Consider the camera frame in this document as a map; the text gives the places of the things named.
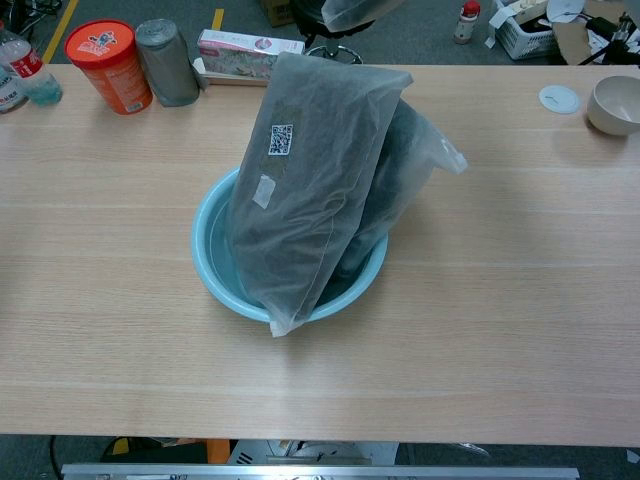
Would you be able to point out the translucent plastic bag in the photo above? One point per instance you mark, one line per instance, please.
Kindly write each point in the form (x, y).
(310, 190)

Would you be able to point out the dark bagged garment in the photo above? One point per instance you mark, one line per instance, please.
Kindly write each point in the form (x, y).
(400, 175)

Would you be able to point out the grey bagged garment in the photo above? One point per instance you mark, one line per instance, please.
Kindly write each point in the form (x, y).
(357, 15)

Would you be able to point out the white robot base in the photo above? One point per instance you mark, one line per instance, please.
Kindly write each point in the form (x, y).
(320, 450)

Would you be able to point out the light blue plastic bowl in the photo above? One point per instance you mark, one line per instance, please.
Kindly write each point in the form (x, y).
(215, 260)

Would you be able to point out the black office chair base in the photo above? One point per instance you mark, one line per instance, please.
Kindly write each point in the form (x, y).
(332, 42)

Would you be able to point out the floral pattern flat box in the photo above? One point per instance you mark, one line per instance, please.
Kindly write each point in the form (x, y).
(235, 50)

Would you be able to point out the brown cardboard box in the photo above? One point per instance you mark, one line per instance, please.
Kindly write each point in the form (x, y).
(276, 12)

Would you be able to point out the grey cylindrical container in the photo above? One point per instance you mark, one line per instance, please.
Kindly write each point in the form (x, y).
(167, 65)

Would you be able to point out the small bottle red cap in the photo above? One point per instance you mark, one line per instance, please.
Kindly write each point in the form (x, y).
(466, 22)

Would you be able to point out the orange cylindrical canister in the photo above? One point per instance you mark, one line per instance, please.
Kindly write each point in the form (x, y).
(112, 70)

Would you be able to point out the white plastic basket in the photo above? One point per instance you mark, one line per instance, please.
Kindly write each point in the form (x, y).
(525, 35)

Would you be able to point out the flat brown cardboard sheet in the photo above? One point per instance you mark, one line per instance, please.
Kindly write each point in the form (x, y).
(575, 45)

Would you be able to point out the beige ceramic bowl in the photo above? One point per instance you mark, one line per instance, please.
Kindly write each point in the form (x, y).
(615, 110)

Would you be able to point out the clear bottle red label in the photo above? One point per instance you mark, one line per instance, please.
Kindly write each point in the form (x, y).
(37, 75)

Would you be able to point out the clear bottle white label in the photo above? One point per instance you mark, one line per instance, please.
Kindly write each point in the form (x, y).
(10, 95)

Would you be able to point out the aluminium profile rail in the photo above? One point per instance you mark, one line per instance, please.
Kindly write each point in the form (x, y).
(320, 472)

